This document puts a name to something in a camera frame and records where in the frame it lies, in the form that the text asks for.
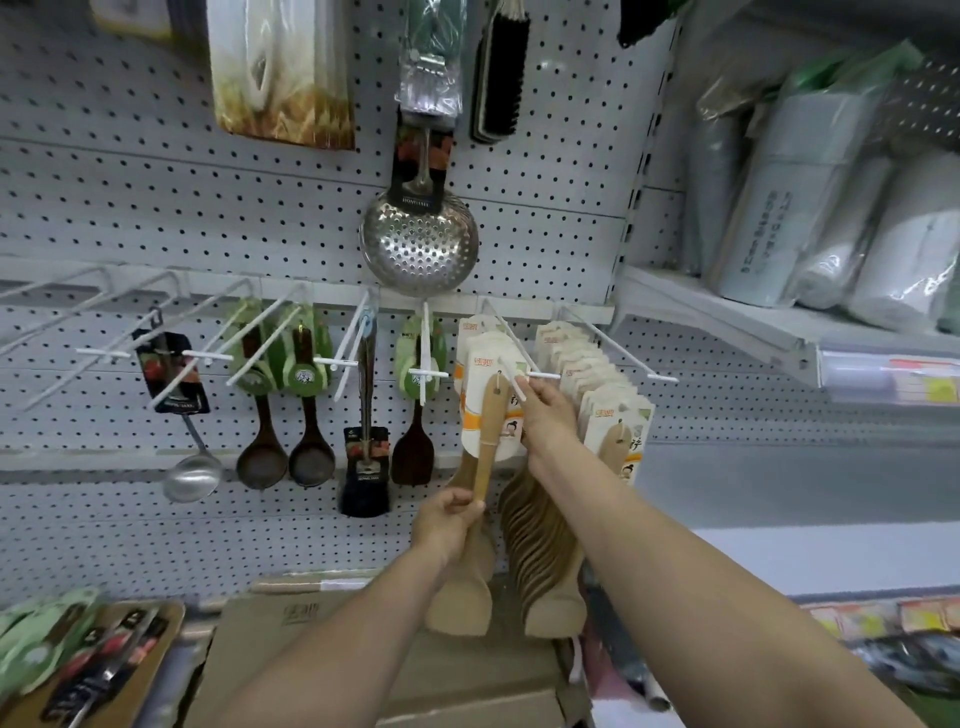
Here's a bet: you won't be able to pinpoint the person's left hand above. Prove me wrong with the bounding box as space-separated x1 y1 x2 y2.
410 487 487 568

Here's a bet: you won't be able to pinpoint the person's right hand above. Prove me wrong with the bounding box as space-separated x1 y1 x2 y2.
513 374 583 481

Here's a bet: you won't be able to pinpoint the dark wooden spatula green card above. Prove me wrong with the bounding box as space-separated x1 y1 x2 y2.
389 314 450 487

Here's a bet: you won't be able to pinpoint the black slotted turner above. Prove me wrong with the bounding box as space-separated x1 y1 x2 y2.
338 329 393 519

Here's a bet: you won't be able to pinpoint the wooden spatulas bunch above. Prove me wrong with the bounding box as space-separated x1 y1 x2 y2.
498 320 656 639

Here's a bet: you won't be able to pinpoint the small steel ladle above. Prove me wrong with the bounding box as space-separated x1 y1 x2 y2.
133 329 225 504

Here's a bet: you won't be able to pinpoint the bundle of carded steel utensils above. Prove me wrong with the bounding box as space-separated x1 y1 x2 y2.
41 607 170 725

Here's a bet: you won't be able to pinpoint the row of dark spoons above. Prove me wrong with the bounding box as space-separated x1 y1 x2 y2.
0 588 99 699

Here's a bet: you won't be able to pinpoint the person's right forearm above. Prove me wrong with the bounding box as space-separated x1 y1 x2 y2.
528 442 924 728

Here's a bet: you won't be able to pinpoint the person's left forearm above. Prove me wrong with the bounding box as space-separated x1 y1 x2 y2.
213 547 451 728

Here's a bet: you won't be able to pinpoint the grey store shelf unit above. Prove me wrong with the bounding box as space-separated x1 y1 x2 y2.
607 0 960 728

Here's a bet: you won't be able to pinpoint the flat cardboard box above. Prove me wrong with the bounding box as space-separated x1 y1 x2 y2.
183 592 594 728

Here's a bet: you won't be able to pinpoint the pink plastic basin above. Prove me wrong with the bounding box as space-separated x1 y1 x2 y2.
581 629 654 706

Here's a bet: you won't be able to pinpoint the large steel skimmer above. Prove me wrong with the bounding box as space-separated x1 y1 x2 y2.
359 112 481 298

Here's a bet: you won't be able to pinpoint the slim grey cup pack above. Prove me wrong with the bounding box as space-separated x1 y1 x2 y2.
686 74 751 279

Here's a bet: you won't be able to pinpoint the slim white roll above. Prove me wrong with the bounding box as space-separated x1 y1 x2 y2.
791 153 894 310

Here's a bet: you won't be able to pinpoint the row of red yellow labels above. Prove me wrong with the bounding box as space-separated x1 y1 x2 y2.
806 598 960 643

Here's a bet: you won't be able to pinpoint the clear pack green insert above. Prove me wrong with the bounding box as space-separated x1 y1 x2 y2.
395 0 468 118

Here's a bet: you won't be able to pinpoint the thick white roll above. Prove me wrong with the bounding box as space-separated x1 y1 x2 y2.
847 149 960 331

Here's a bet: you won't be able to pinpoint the row of green beige packs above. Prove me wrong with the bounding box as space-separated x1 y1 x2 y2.
937 254 960 335

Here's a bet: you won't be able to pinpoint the black orange tool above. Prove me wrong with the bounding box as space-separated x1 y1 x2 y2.
616 0 688 48

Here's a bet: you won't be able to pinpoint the assorted packaged goods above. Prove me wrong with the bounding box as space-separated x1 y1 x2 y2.
847 633 960 728

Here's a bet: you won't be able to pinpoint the white knife in package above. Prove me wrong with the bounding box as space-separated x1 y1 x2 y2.
206 0 358 151

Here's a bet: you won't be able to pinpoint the pale boxed pack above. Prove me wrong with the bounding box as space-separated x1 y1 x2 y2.
89 0 174 39

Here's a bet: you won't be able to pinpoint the black brush white handle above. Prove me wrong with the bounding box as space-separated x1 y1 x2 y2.
470 0 532 145

